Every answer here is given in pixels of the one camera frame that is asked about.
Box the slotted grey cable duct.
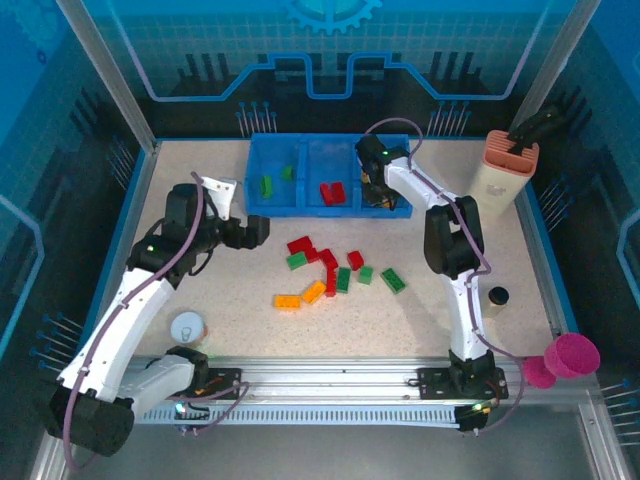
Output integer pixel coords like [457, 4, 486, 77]
[77, 403, 464, 430]

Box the beige utensil holder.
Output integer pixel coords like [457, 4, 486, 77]
[462, 129, 541, 219]

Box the silver pull-tab tin can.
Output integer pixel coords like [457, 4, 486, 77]
[169, 310, 210, 351]

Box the aluminium corner post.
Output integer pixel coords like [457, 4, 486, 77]
[54, 0, 162, 157]
[509, 0, 601, 134]

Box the black controller box with LED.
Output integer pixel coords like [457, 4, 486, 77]
[172, 394, 211, 436]
[457, 399, 501, 434]

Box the blue three-compartment plastic bin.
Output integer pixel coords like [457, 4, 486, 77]
[244, 132, 415, 220]

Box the aluminium frame rail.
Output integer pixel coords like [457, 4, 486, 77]
[29, 355, 634, 480]

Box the small bottle with black cap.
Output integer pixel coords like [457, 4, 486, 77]
[487, 285, 511, 321]

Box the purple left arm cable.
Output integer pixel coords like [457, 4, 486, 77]
[62, 171, 251, 474]

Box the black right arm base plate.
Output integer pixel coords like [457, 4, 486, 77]
[417, 367, 510, 401]

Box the pink goblet cup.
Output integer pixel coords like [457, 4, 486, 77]
[522, 333, 601, 391]

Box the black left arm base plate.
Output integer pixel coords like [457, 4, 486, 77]
[152, 367, 245, 401]

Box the black tool handle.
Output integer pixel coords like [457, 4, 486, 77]
[507, 104, 571, 151]

